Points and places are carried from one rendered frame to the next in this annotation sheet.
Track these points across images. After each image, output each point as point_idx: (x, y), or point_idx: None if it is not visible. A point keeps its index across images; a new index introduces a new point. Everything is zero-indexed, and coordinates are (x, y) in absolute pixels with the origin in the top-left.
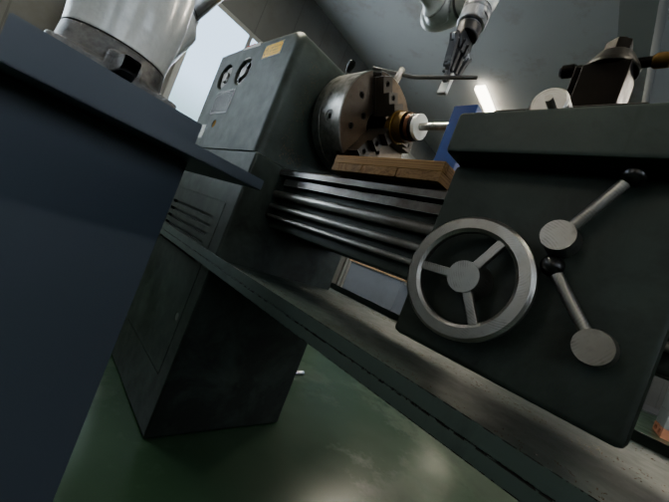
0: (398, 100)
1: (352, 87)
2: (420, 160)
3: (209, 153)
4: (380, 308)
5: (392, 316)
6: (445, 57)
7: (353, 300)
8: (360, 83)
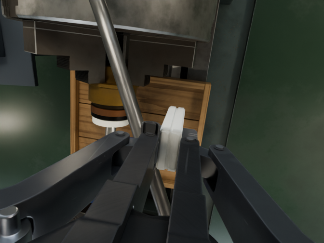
0: (114, 29)
1: (20, 20)
2: (71, 153)
3: (7, 84)
4: (242, 64)
5: (238, 79)
6: (92, 145)
7: (243, 31)
8: (20, 20)
